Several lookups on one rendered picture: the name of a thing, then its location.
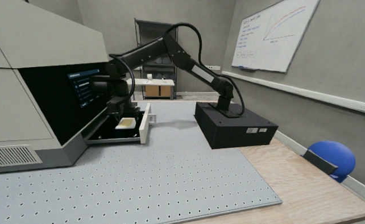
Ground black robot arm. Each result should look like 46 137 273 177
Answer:
90 33 240 118

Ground grey lab imager with drawer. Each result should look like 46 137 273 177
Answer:
0 0 157 172

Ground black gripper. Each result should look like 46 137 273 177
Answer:
108 102 140 123

